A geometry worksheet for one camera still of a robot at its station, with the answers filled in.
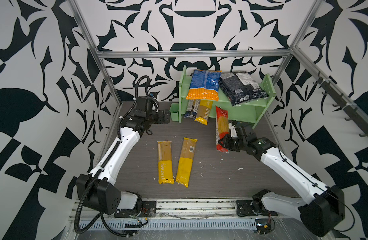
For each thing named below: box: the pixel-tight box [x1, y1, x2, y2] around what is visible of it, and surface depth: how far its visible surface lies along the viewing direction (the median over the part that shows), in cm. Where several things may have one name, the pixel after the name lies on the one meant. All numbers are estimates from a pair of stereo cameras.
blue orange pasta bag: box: [185, 69, 222, 101], surface depth 86 cm
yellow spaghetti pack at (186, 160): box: [176, 137, 198, 188], surface depth 89 cm
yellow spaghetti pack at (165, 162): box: [157, 140, 175, 185], surface depth 90 cm
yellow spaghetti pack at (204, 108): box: [194, 99, 213, 125], surface depth 97 cm
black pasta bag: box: [219, 71, 269, 107], surface depth 85 cm
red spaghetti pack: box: [215, 106, 229, 153], surface depth 84 cm
